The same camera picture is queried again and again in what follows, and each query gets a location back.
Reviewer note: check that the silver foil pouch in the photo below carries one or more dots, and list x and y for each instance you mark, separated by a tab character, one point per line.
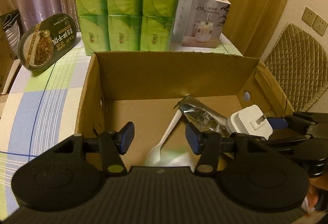
203	117

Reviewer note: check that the person hand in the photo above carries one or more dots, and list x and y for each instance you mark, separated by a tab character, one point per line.
313	192

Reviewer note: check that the beige plastic spoon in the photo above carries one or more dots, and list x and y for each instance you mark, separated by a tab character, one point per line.
154	155

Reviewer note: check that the large cardboard box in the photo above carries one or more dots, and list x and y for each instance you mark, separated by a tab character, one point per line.
144	88

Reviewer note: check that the white power adapter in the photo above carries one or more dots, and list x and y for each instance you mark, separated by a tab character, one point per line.
249	121

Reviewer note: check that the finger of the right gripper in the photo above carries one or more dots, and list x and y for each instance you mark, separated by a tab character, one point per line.
286	137
298	121

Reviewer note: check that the white humidifier box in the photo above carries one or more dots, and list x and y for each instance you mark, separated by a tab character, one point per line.
199	23

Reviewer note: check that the green tissue pack bundle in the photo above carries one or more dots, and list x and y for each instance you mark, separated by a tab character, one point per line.
126	25

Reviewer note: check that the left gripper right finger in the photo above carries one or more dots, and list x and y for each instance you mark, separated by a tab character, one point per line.
207	145

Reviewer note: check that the wall socket plates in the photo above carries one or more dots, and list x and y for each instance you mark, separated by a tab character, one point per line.
317	23

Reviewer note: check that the oval instant noodle bowl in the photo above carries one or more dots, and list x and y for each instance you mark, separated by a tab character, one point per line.
45	43

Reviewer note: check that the quilted chair cushion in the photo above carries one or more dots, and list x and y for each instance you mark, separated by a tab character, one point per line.
299	64

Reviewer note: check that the green white medicine box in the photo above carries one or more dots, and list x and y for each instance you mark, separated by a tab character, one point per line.
180	161

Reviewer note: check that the brown cardboard boxes stack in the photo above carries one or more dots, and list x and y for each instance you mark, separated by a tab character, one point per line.
9	64

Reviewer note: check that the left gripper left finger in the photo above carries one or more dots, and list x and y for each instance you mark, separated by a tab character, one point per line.
112	145

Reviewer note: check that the checkered tablecloth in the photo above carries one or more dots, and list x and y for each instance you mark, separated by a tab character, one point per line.
40	111

